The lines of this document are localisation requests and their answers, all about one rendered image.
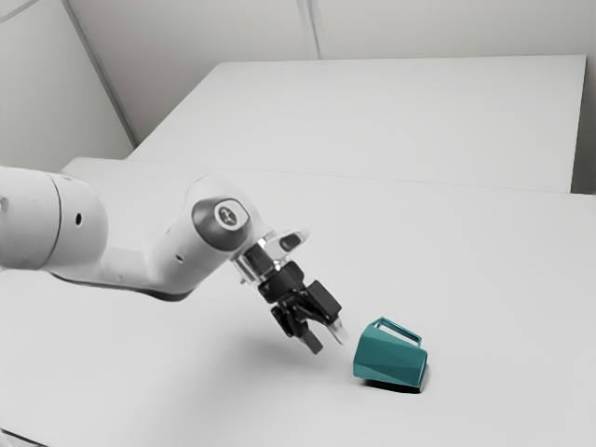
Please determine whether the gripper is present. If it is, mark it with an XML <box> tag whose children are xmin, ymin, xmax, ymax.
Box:
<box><xmin>257</xmin><ymin>261</ymin><xmax>349</xmax><ymax>356</ymax></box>

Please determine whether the teal faceted mug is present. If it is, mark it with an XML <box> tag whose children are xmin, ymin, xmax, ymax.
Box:
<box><xmin>352</xmin><ymin>316</ymin><xmax>428</xmax><ymax>387</ymax></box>

